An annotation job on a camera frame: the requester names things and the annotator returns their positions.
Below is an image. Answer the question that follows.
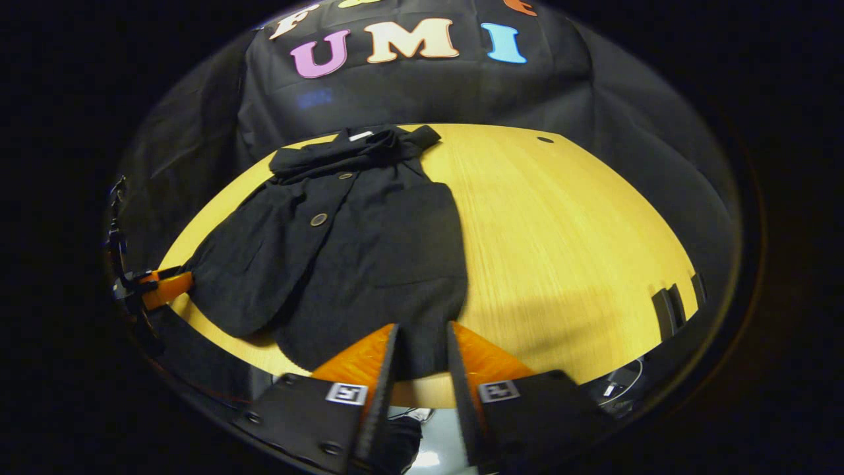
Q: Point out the black button jacket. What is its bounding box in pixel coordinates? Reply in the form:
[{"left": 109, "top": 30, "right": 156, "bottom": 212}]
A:
[{"left": 183, "top": 124, "right": 469, "bottom": 382}]

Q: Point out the black backdrop cloth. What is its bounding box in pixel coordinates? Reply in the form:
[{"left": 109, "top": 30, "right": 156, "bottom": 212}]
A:
[{"left": 115, "top": 0, "right": 742, "bottom": 284}]

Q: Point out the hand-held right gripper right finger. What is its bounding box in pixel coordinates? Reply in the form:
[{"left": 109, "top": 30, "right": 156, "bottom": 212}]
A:
[{"left": 446, "top": 321, "right": 617, "bottom": 474}]

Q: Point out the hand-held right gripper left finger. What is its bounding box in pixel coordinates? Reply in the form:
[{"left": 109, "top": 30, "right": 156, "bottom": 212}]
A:
[{"left": 232, "top": 322, "right": 402, "bottom": 474}]

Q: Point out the white cable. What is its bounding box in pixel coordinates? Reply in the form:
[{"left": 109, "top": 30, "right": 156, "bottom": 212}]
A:
[{"left": 592, "top": 358, "right": 645, "bottom": 414}]

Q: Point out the black slatted object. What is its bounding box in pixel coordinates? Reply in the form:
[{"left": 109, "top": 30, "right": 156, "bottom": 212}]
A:
[{"left": 651, "top": 272, "right": 708, "bottom": 342}]

